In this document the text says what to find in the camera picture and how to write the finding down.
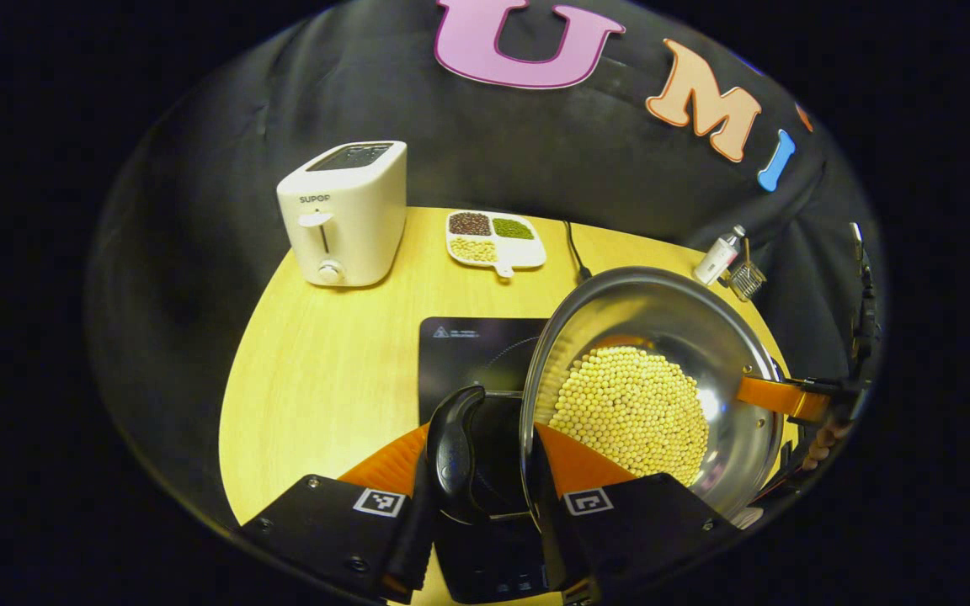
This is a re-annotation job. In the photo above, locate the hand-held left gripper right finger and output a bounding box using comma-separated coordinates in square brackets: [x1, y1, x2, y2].
[525, 423, 745, 605]

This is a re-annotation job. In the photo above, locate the black induction cooktop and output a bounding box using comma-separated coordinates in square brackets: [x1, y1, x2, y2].
[418, 316, 574, 605]

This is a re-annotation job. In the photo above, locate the black power cable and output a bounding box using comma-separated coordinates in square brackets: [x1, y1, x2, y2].
[563, 221, 593, 284]

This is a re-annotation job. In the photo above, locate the stainless steel pot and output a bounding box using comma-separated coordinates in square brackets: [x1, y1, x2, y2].
[424, 266, 789, 524]

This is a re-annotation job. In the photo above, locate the pile of yellow soybeans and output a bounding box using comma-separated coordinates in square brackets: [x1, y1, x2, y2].
[548, 345, 711, 487]

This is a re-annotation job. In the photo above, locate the white divided bean dish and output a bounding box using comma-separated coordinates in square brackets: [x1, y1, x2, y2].
[445, 210, 548, 279]

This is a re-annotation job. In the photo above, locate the white toaster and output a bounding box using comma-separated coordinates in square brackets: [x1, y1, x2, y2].
[276, 140, 408, 289]

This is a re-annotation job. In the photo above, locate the white bottle with pink label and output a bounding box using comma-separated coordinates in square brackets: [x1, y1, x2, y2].
[693, 224, 747, 287]

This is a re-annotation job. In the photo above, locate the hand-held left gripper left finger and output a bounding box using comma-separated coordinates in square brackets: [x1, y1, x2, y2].
[237, 423, 437, 605]

